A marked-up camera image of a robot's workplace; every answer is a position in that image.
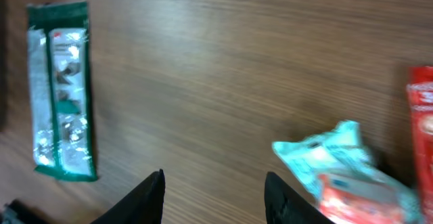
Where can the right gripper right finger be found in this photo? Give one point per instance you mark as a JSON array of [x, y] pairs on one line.
[[283, 205]]

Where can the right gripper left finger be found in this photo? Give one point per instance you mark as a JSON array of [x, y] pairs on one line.
[[143, 205]]

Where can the pink tissue pack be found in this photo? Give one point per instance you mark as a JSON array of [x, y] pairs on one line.
[[348, 200]]

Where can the light teal sachet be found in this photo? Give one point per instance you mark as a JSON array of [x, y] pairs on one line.
[[341, 151]]

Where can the red chocolate bar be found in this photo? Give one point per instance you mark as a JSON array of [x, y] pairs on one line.
[[419, 91]]

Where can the large green white packet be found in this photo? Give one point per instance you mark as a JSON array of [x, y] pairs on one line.
[[58, 39]]

